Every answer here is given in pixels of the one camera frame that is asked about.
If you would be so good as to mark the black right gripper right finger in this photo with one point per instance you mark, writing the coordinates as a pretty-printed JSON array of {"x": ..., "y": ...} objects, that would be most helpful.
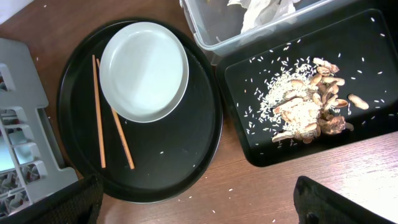
[{"x": 317, "y": 204}]

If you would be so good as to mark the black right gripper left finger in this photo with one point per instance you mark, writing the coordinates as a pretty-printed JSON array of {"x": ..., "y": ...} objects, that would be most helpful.
[{"x": 80, "y": 202}]

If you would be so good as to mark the wooden chopstick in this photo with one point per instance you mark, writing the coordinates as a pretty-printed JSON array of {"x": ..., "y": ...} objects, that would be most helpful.
[
  {"x": 121, "y": 133},
  {"x": 98, "y": 113}
]

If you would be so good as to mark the food scraps rice and shells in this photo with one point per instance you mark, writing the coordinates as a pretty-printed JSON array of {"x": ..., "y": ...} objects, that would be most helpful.
[{"x": 308, "y": 89}]

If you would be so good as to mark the grey round plate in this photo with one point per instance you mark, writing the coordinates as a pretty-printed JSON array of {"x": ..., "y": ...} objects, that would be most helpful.
[{"x": 144, "y": 72}]

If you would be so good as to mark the white tissue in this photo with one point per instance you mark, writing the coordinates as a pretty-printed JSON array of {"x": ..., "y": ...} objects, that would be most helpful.
[{"x": 260, "y": 12}]

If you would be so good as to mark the grey dishwasher rack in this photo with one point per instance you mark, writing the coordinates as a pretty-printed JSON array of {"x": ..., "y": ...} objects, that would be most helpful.
[{"x": 32, "y": 166}]

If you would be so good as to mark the round black tray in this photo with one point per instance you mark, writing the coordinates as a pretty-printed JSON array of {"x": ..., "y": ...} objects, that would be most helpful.
[{"x": 169, "y": 155}]

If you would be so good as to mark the black rectangular tray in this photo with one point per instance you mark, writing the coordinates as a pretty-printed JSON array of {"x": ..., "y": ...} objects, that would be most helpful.
[{"x": 342, "y": 37}]

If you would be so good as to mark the clear plastic bin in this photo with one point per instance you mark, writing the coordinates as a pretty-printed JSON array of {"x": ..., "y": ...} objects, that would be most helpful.
[{"x": 216, "y": 27}]

